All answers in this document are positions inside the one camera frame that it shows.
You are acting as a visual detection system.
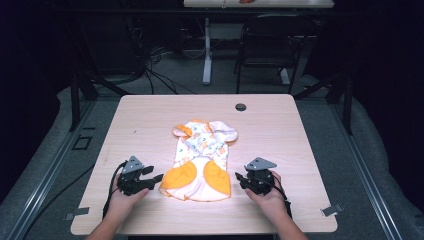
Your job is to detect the person's right hand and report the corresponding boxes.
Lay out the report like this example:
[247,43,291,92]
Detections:
[244,170,292,225]

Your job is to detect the black metal stand frame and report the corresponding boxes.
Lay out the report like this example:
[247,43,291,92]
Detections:
[63,13,131,132]
[293,39,355,136]

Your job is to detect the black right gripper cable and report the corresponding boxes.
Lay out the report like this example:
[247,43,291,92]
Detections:
[270,171,294,219]

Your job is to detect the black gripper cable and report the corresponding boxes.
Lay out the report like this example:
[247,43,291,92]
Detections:
[101,160,130,219]
[270,171,294,219]

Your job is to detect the person's left hand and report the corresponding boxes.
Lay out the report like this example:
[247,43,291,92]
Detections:
[105,173,150,222]

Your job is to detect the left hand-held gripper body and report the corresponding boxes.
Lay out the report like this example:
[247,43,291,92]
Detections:
[116,155,149,197]

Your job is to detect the white and orange baby garment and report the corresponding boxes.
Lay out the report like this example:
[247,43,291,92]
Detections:
[158,118,239,203]

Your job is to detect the grey tape strip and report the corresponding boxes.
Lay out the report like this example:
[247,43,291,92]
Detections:
[320,203,345,218]
[63,206,91,222]

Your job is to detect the black chair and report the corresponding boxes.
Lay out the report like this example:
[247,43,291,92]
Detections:
[233,13,316,95]

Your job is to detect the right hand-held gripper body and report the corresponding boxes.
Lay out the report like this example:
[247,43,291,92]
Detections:
[243,156,279,197]

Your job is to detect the white table leg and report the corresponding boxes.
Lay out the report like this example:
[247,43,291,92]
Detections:
[202,17,213,86]

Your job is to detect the black floor cables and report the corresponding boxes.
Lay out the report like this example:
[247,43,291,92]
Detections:
[126,19,198,96]

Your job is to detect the aluminium floor rail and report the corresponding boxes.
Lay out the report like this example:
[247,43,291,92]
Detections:
[6,99,98,240]
[328,99,404,240]

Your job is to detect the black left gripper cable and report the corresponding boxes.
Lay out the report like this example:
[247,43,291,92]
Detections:
[101,160,130,219]

